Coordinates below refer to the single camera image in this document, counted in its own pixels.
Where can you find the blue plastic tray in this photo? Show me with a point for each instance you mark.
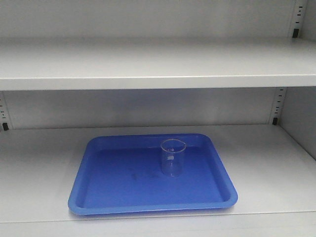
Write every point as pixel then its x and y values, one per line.
pixel 122 174

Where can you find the clear glass beaker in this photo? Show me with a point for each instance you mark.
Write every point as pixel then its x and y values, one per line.
pixel 172 157

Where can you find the white cabinet upper shelf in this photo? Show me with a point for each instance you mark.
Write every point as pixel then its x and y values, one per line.
pixel 82 64

